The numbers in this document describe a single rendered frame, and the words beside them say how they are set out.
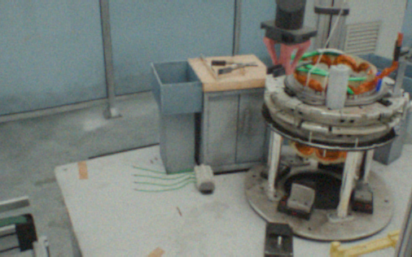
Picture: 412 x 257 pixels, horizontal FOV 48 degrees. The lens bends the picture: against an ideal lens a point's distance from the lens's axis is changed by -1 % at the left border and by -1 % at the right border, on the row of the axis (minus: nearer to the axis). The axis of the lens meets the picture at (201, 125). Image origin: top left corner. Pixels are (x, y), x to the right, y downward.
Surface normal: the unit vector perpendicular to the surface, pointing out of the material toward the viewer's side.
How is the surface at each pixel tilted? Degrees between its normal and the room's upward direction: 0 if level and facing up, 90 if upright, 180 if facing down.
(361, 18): 89
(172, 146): 90
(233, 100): 90
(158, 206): 0
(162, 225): 0
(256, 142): 90
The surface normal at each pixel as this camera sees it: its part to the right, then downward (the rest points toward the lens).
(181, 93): 0.24, 0.45
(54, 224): 0.01, -0.89
